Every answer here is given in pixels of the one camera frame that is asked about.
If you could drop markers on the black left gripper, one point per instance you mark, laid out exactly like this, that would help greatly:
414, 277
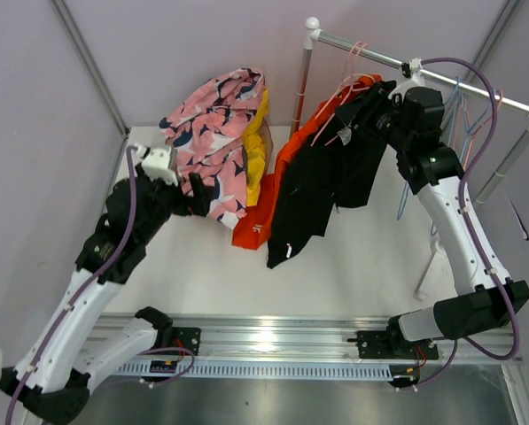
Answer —
198, 204

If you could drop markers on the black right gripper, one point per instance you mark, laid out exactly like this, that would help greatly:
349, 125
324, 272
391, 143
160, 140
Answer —
360, 113

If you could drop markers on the blue hanger of patterned shorts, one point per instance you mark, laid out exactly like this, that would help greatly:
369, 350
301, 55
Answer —
403, 201

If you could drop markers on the pink hanger of yellow shorts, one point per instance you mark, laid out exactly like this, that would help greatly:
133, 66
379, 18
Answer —
490, 110

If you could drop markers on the pink patterned shorts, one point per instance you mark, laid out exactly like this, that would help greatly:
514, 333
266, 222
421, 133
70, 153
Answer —
206, 131

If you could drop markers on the black shorts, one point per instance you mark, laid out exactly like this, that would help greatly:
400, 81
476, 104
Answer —
328, 171

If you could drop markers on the yellow shorts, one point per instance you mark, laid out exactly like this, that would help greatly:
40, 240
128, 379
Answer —
253, 182

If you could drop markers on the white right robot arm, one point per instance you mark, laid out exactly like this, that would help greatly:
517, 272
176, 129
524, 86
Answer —
486, 295

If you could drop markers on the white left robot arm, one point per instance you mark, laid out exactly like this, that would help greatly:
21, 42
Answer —
55, 380

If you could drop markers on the pink hanger of orange shorts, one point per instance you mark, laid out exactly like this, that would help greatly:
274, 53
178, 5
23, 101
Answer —
346, 85

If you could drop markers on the orange shorts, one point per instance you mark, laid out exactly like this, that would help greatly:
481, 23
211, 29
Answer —
254, 229

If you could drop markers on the metal clothes rack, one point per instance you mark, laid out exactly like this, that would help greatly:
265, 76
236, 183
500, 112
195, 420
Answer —
314, 34

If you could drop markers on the pink translucent plastic basin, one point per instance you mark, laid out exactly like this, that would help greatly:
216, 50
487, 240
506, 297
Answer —
268, 133

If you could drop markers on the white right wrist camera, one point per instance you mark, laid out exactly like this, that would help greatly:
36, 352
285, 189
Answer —
413, 78

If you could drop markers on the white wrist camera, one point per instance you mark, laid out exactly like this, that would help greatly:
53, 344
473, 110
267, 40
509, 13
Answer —
158, 163
413, 78

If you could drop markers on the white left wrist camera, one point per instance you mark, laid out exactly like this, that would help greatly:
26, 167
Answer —
158, 163

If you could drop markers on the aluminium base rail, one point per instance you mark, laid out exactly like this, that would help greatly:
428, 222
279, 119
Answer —
292, 348

